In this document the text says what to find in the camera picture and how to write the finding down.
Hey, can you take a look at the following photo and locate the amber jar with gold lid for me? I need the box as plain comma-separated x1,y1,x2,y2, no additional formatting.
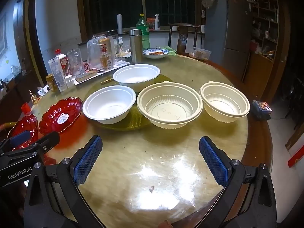
46,74,59,93

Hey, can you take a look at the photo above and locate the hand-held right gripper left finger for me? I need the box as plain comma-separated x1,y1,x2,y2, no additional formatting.
24,135,105,228

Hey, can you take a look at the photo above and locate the white leaflet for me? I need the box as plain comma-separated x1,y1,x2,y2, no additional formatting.
113,60,131,69

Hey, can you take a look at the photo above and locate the large cream plastic bowl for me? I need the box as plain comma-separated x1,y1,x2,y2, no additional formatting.
137,81,204,130

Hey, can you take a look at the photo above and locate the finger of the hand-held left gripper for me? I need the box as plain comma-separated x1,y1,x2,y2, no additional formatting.
0,131,31,151
31,131,60,152

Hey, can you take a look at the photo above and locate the small cream plastic bowl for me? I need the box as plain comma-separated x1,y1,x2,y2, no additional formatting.
199,81,250,123

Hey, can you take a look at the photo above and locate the red scalloped glass plate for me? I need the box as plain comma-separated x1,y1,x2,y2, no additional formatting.
39,96,83,134
7,113,40,148

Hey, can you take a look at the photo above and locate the gold glitter turntable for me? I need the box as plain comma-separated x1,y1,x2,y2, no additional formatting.
83,72,197,131

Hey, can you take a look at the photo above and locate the dark barred window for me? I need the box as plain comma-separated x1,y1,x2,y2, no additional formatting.
77,0,206,41

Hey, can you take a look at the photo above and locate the blue rimmed plate with food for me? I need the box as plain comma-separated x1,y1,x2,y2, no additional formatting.
143,48,170,59

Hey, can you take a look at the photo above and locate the brown book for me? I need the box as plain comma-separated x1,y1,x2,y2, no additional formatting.
75,71,98,83

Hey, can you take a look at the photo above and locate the green plastic bottle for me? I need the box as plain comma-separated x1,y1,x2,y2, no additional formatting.
136,13,150,50

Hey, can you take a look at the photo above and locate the red capped bottle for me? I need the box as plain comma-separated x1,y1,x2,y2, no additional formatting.
54,49,69,76

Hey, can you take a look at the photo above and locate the white foam bowl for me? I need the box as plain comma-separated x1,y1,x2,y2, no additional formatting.
82,85,137,124
112,63,161,93

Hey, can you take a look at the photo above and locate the red paper sheet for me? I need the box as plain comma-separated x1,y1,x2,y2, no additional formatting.
287,145,304,168

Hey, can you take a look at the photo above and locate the dark wooden chair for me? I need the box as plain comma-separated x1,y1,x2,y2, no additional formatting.
168,23,201,56

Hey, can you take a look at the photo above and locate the clear glass mug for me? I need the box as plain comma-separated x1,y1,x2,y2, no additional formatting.
67,48,84,78

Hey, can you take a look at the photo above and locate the clear plastic bag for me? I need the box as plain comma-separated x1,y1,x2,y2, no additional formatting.
87,35,117,71

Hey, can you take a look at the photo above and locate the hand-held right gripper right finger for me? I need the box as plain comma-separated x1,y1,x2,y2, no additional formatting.
199,136,277,228

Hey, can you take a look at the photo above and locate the blue printed box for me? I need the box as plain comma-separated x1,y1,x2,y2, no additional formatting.
252,100,273,120

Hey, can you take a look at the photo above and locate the grey refrigerator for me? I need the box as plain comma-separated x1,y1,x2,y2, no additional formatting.
204,0,253,81

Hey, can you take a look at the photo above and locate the steel thermos flask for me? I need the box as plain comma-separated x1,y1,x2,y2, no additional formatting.
129,29,143,64

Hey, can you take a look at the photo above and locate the wooden shelf unit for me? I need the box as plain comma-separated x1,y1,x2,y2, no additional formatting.
242,0,289,100

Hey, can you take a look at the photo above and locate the white lotion tube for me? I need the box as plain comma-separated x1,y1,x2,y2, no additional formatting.
48,56,67,92

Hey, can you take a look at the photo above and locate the clear plastic container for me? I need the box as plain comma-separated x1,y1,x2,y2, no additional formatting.
189,47,212,61

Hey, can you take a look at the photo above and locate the yellow and red hoop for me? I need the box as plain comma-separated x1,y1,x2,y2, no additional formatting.
0,122,17,133

